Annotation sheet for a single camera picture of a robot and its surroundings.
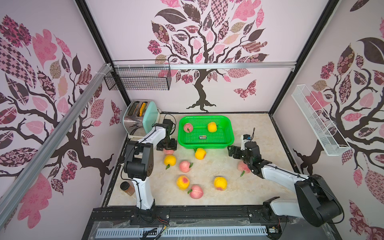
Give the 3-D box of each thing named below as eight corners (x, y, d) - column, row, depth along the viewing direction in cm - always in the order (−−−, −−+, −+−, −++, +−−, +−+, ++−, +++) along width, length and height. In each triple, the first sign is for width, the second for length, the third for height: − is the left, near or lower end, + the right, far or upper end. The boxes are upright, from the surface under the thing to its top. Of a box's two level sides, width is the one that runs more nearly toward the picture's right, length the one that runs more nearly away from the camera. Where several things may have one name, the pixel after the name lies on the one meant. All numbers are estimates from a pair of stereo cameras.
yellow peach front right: (214, 191, 83) (215, 188, 79) (213, 180, 87) (214, 176, 83) (226, 191, 83) (228, 188, 79) (224, 180, 87) (226, 176, 83)
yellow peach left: (163, 169, 91) (162, 166, 88) (165, 156, 97) (164, 153, 94) (175, 169, 91) (174, 166, 88) (176, 156, 97) (176, 153, 94)
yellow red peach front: (177, 190, 83) (176, 187, 78) (178, 179, 87) (177, 175, 83) (189, 190, 83) (189, 187, 78) (189, 179, 87) (189, 175, 83)
